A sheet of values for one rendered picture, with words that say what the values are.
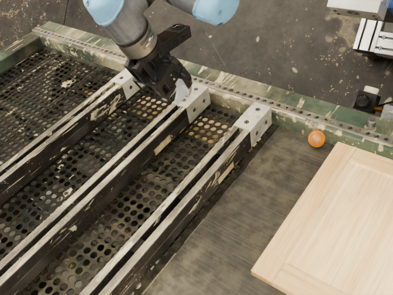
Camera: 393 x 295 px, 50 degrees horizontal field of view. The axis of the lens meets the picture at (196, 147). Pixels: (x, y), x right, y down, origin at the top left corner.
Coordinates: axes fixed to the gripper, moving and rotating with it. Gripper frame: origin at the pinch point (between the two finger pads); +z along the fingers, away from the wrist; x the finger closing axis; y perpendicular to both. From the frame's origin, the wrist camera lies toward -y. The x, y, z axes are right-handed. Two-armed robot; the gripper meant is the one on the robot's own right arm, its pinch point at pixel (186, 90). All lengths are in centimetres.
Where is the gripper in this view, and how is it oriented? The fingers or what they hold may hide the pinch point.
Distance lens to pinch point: 101.2
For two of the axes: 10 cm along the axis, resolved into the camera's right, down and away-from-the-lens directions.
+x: 8.0, 3.0, -5.2
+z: 3.7, 4.2, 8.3
